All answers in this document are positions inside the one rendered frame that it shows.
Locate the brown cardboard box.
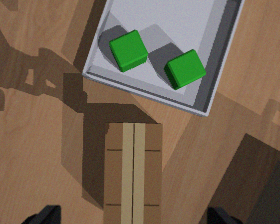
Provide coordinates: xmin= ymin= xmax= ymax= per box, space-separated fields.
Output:
xmin=103 ymin=122 xmax=163 ymax=224

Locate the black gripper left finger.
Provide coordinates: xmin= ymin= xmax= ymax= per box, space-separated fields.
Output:
xmin=21 ymin=205 xmax=61 ymax=224

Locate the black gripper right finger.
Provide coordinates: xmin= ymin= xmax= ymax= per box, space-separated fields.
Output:
xmin=207 ymin=207 xmax=243 ymax=224

